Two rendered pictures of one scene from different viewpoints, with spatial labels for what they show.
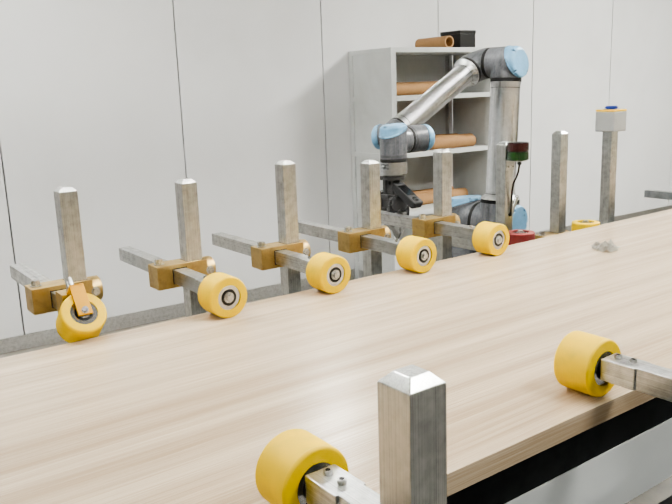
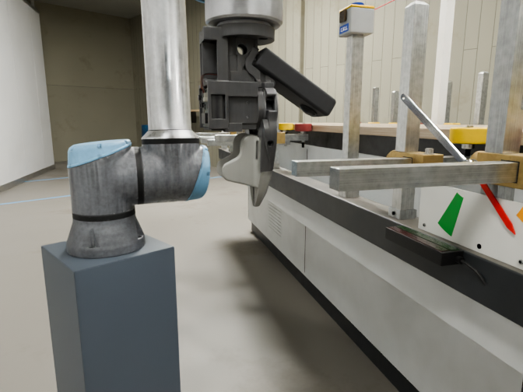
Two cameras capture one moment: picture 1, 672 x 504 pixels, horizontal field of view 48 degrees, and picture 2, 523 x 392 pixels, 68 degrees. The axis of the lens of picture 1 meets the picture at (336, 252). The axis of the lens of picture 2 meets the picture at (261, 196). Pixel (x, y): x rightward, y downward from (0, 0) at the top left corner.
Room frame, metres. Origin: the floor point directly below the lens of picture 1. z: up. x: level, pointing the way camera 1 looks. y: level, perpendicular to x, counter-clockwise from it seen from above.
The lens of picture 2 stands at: (2.32, 0.24, 0.92)
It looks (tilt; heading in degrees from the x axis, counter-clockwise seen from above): 11 degrees down; 291
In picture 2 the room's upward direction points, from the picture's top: straight up
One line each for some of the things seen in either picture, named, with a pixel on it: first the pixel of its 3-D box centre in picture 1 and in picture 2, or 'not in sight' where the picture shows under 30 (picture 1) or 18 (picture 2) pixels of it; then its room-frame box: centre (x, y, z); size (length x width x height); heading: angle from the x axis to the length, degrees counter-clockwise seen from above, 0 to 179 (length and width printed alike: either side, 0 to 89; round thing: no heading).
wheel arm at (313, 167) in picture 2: not in sight; (390, 166); (2.35, -0.63, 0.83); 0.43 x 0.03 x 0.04; 36
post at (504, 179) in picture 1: (504, 224); (504, 127); (2.18, -0.50, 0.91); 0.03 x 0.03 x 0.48; 36
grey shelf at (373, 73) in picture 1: (423, 165); not in sight; (5.19, -0.62, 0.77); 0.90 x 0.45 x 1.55; 124
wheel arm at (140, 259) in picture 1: (168, 269); not in sight; (1.59, 0.36, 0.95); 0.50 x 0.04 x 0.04; 36
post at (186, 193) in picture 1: (193, 288); not in sight; (1.59, 0.31, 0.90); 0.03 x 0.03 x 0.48; 36
